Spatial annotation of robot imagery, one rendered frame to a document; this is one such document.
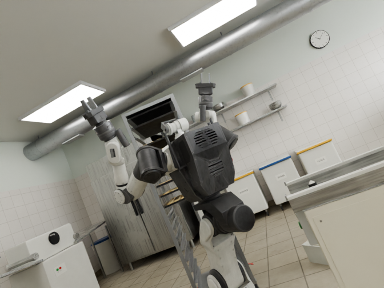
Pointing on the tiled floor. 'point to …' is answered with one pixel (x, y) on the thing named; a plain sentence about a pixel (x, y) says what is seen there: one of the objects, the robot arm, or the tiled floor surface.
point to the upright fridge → (139, 211)
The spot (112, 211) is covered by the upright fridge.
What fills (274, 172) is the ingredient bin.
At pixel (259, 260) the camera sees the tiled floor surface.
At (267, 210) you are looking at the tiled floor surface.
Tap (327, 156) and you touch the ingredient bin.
